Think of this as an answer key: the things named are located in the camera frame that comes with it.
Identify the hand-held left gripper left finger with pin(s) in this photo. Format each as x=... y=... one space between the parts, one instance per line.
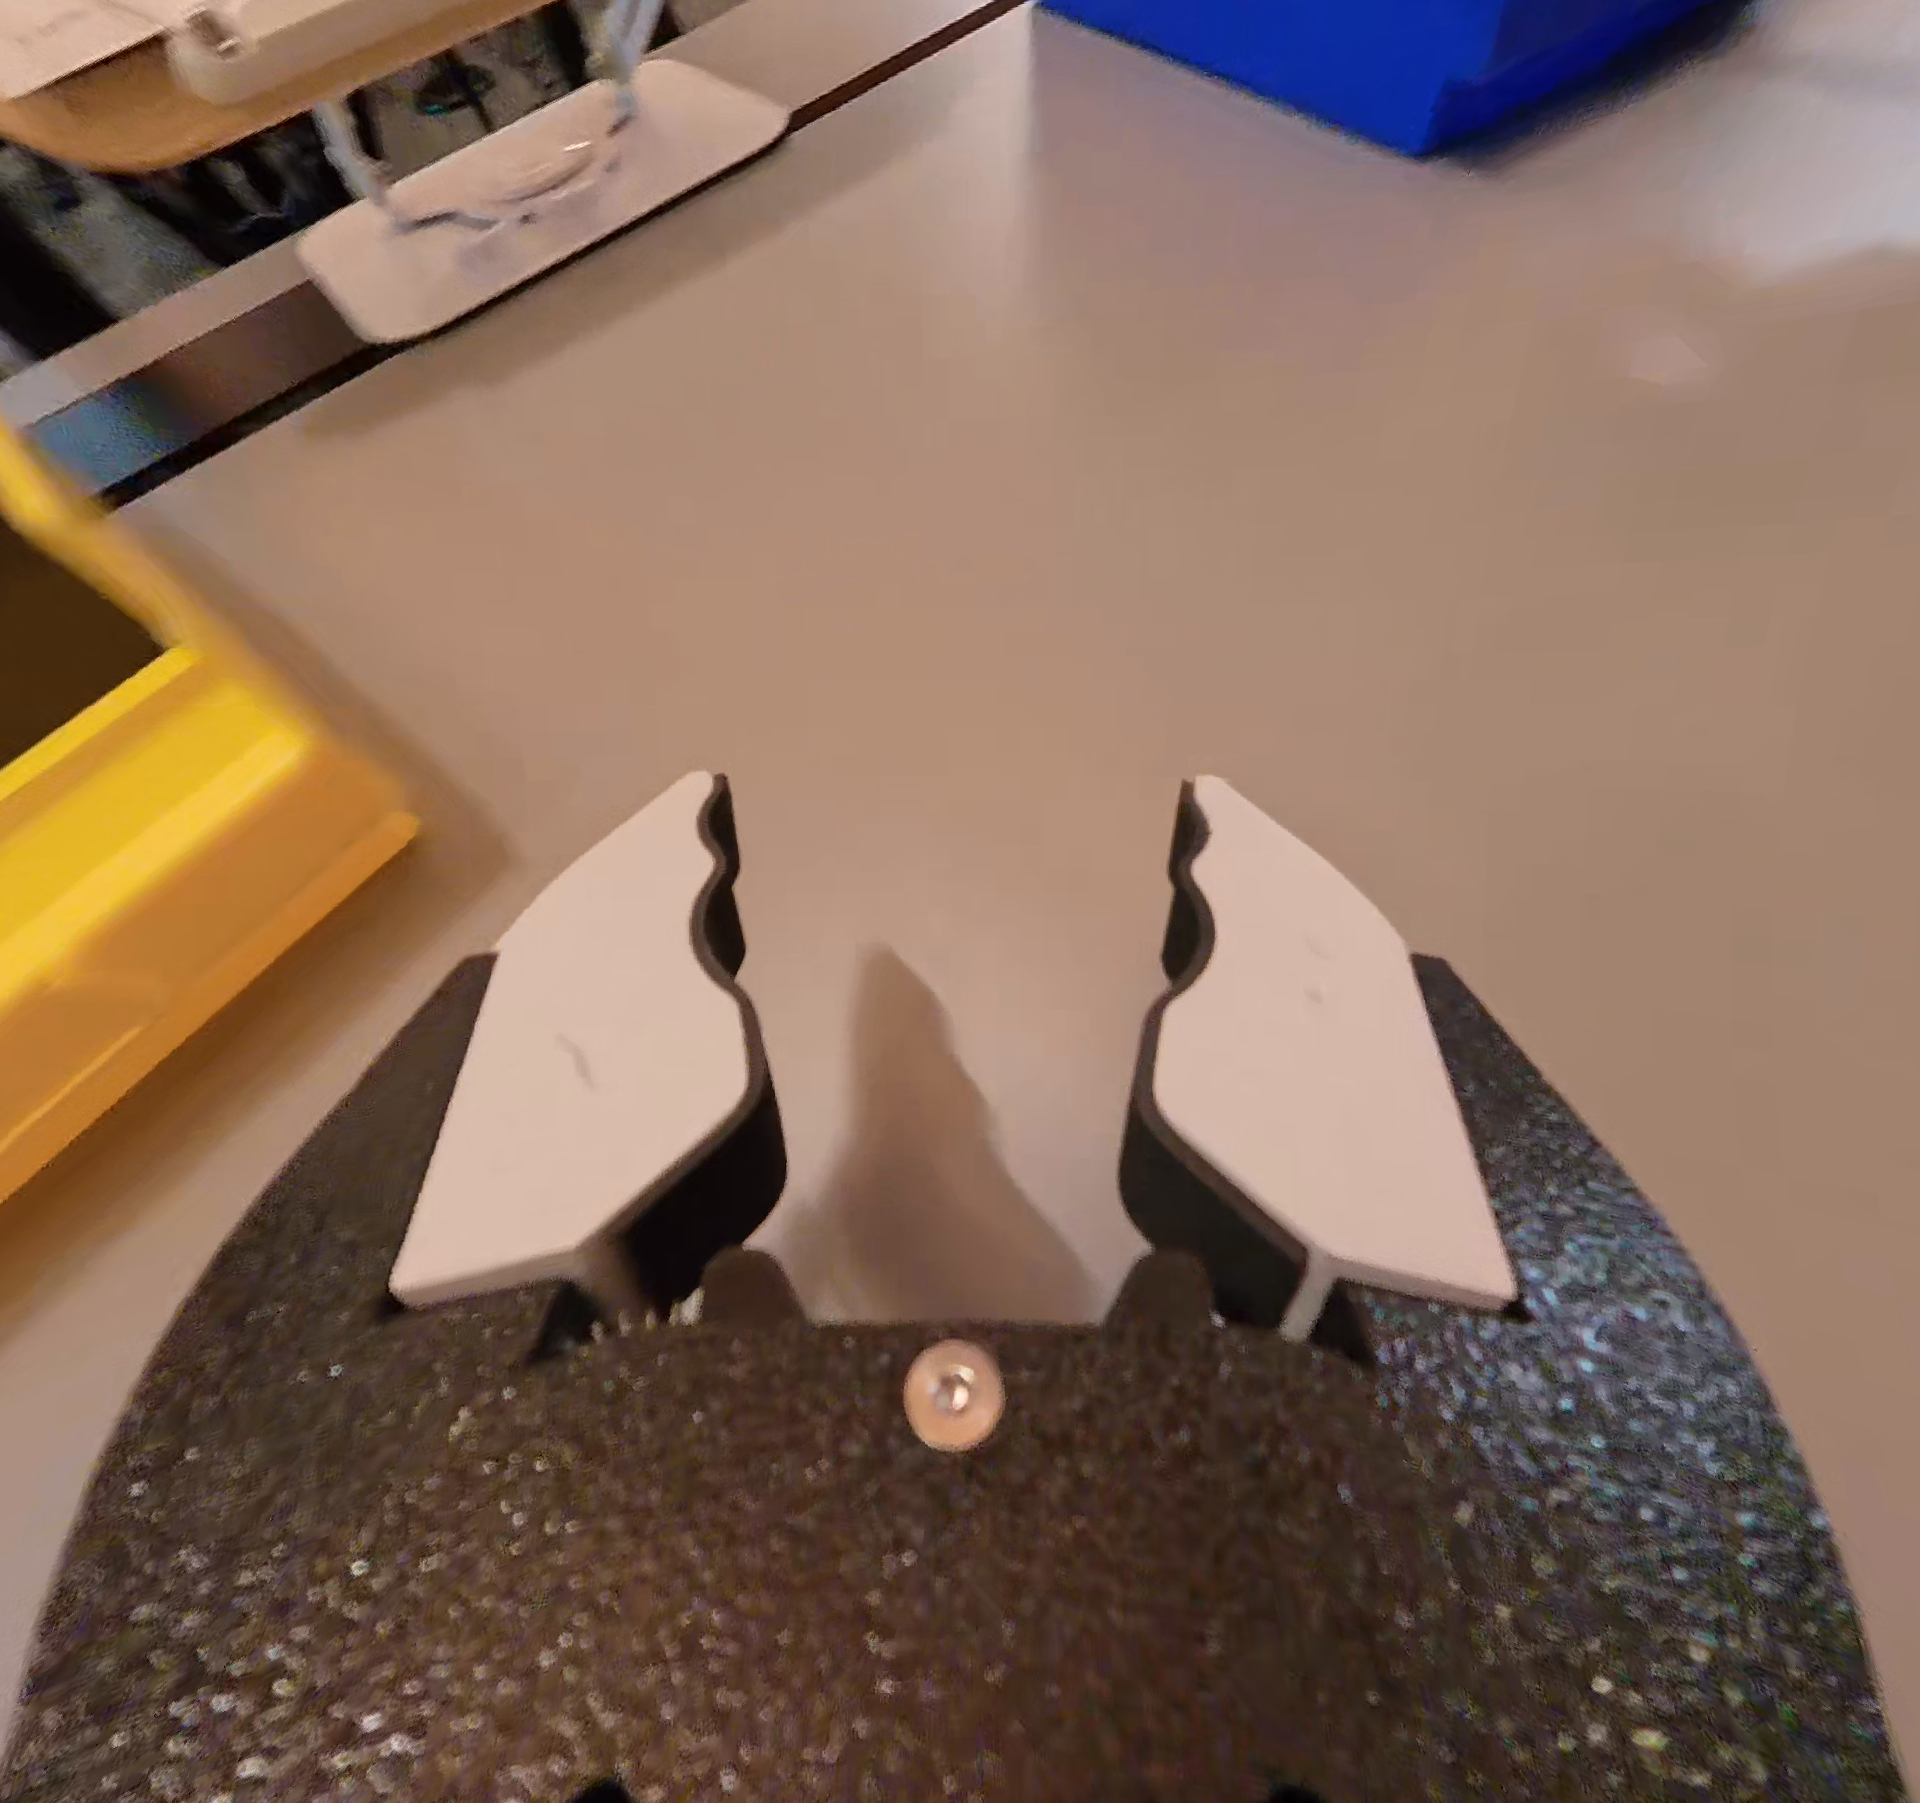
x=570 y=1068

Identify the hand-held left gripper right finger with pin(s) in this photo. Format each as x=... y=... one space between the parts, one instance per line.
x=1319 y=1068

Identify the yellow plastic bin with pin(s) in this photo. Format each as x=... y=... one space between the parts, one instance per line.
x=150 y=857

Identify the blue plastic bin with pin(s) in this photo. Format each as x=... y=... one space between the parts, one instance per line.
x=1351 y=5

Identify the white stand with base plate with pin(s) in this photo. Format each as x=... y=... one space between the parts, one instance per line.
x=660 y=141

